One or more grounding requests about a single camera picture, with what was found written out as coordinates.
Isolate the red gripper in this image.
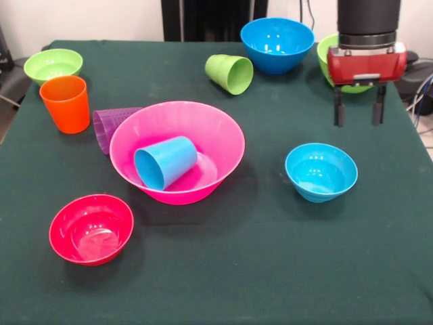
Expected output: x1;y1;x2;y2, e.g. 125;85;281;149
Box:
326;41;408;128

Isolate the large green bowl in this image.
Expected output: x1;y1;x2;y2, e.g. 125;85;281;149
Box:
317;32;375;95

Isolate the small cyan bowl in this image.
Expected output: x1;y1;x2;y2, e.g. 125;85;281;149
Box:
284;142;359;204

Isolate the large blue bowl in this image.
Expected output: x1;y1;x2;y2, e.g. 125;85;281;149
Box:
240;17;316;75

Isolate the green cup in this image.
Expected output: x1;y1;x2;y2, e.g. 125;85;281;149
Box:
204;53;254;95

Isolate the large pink bowl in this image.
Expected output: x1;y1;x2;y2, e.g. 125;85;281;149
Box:
108;100;246;206

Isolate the blue cup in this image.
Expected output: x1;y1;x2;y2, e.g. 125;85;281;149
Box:
133;135;198;192

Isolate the purple cup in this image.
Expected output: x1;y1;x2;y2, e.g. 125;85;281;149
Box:
92;106;143;156

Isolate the small magenta bowl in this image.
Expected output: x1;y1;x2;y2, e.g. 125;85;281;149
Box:
48;194;135;267

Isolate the small green bowl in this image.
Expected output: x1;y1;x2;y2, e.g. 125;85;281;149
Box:
23;48;84;87

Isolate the dark green tablecloth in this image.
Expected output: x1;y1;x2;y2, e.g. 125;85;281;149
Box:
0;39;433;325

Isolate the orange red cup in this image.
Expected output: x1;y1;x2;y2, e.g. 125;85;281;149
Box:
39;74;91;135

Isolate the black device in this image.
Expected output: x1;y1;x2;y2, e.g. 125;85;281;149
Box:
0;25;14;72

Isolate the tangle of cables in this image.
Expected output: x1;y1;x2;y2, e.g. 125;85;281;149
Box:
405;72;433;150

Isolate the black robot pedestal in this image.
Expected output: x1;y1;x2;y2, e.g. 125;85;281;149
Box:
161;0;270;42

